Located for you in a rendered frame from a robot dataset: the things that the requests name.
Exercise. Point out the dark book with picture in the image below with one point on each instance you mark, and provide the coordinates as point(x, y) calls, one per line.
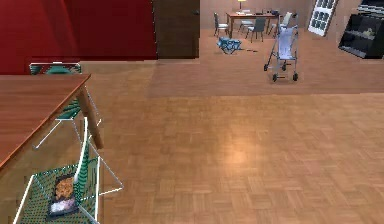
point(63, 196)

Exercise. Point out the dark brown room door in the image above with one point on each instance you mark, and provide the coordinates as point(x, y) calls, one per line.
point(176, 30)

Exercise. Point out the yellow table lamp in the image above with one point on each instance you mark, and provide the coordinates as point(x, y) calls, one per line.
point(241, 4)

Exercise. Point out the blue patterned floor cloth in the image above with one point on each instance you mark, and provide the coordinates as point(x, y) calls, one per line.
point(229, 44)

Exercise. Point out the dark grey dining chair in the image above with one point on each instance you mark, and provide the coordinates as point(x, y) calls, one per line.
point(258, 28)

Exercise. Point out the white framed window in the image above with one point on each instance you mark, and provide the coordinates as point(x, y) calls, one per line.
point(321, 16)

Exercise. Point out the pale cushioned dining chair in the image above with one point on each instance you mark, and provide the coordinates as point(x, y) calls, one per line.
point(283, 21)

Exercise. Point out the pale blue baby stroller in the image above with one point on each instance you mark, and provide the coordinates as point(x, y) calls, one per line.
point(286, 50)

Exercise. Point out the small pale shelf ornament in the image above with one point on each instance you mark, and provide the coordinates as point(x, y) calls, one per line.
point(368, 32)

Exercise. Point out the brown wooden dining table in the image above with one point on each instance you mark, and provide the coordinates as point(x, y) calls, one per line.
point(251, 17)

